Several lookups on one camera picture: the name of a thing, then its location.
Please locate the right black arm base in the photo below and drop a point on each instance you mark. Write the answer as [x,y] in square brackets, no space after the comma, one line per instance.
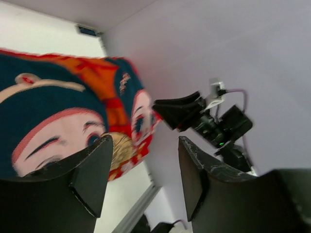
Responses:
[143,226]

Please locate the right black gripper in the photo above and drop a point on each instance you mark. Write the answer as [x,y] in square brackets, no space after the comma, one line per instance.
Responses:
[183,113]

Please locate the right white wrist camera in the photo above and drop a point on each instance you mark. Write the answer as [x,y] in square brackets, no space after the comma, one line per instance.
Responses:
[216,95]

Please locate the red pink patterned pillowcase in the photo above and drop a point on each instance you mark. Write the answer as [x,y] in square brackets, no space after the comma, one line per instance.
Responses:
[53,106]

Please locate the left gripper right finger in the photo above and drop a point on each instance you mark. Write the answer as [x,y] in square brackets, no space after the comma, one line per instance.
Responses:
[222,199]

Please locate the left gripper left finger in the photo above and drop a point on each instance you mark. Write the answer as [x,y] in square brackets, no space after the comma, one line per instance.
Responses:
[65,197]

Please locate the aluminium front rail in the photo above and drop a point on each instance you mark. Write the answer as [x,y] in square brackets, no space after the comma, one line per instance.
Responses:
[133,216]

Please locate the right blue table label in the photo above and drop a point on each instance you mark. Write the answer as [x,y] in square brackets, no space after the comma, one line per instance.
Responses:
[87,31]

